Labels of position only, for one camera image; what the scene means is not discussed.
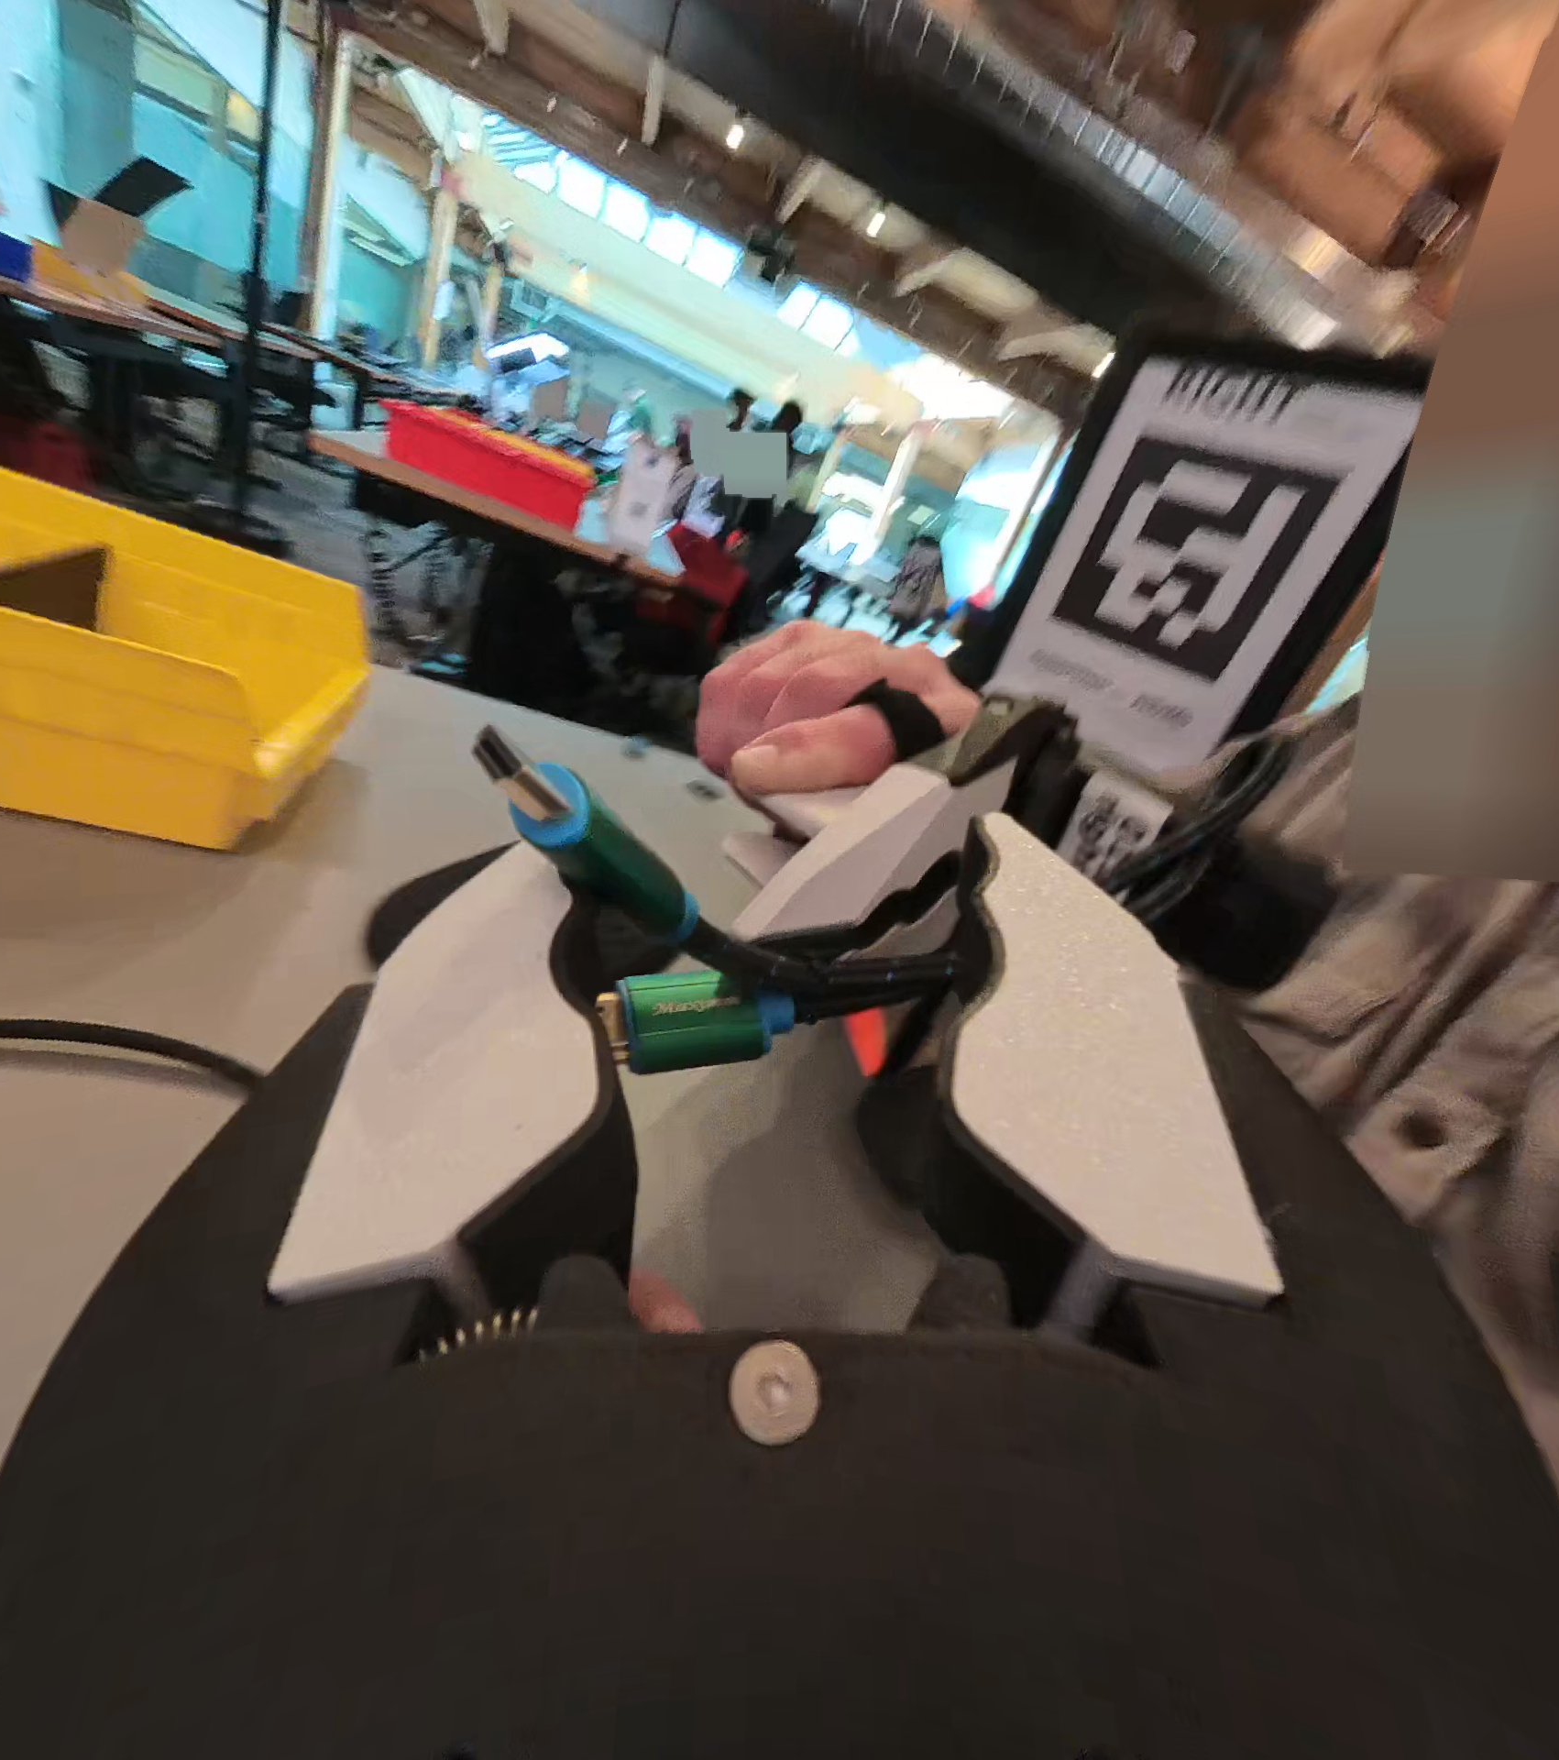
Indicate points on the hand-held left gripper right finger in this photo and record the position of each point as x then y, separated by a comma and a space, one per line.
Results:
1110, 1101

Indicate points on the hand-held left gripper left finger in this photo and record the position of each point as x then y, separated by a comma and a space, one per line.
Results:
436, 1101

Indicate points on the person's right hand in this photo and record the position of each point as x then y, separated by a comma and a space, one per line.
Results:
794, 703

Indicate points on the red chair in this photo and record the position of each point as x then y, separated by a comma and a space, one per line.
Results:
711, 564

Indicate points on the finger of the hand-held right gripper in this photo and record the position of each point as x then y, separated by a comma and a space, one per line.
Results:
862, 852

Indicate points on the person's left hand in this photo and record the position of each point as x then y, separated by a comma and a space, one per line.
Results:
664, 1300

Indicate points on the white box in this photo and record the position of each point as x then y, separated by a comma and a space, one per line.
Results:
643, 497

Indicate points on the person's plaid shirt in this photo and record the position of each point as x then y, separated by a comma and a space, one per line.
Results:
1495, 1155

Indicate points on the red storage bins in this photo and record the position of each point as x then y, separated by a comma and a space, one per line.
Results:
490, 462

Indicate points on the yellow plastic bin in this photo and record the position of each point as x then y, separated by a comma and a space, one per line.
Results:
93, 688

